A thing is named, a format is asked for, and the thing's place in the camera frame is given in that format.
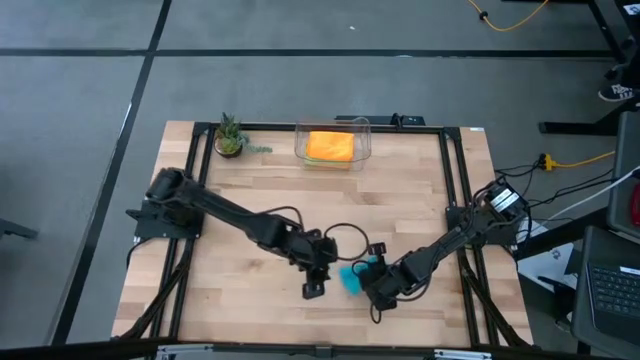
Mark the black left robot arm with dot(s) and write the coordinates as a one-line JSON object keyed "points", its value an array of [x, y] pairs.
{"points": [[225, 210]]}

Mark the clear plastic bin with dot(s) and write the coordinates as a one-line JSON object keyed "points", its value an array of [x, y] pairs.
{"points": [[300, 131]]}

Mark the white paper sheet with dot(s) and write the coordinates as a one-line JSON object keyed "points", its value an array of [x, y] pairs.
{"points": [[545, 260]]}

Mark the potted succulent plant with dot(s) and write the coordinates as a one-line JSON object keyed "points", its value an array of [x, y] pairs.
{"points": [[227, 145]]}

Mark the green microfiber towel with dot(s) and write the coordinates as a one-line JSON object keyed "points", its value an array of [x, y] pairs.
{"points": [[325, 164]]}

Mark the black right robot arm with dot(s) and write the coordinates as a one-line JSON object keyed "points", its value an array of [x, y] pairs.
{"points": [[465, 230]]}

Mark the silver metal bracket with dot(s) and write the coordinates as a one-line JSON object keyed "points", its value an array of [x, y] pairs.
{"points": [[185, 352], [462, 355]]}

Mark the grey desk panel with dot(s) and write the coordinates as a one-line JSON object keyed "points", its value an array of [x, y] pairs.
{"points": [[620, 175]]}

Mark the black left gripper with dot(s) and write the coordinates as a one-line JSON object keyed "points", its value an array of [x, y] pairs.
{"points": [[312, 250]]}

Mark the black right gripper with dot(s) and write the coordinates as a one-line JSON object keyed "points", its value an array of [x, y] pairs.
{"points": [[392, 280]]}

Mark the turquoise microfiber towel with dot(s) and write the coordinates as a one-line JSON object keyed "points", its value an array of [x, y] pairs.
{"points": [[351, 277]]}

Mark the black furniture leg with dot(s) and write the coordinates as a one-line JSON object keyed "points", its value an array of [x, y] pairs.
{"points": [[17, 229]]}

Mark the yellow-orange microfiber towel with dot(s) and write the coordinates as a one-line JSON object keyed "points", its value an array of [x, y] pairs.
{"points": [[330, 145]]}

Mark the person's shoe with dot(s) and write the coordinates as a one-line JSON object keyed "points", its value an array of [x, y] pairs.
{"points": [[616, 92]]}

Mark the black desk leg frame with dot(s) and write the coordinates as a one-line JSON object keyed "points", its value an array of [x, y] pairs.
{"points": [[590, 122]]}

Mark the person's leg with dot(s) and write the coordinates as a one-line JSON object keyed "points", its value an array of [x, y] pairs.
{"points": [[632, 67]]}

